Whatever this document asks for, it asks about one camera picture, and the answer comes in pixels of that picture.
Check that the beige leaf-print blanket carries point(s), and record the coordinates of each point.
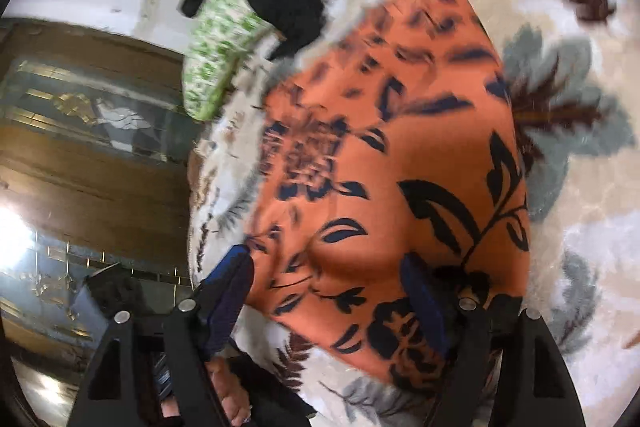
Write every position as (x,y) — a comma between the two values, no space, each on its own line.
(575,207)

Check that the wooden glass-door cabinet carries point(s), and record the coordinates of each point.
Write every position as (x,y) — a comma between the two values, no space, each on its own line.
(100,187)

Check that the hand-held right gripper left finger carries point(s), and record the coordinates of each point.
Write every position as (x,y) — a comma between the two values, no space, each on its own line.
(225,307)

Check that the green patterned pillow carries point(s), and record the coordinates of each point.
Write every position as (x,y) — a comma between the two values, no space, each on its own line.
(220,37)

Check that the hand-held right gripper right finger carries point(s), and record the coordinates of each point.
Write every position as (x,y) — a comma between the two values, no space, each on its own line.
(425,302)

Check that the person's bare foot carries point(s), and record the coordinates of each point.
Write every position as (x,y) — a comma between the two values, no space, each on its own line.
(232,392)

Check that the orange floral cloth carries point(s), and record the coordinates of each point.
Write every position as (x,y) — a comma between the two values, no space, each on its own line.
(400,147)

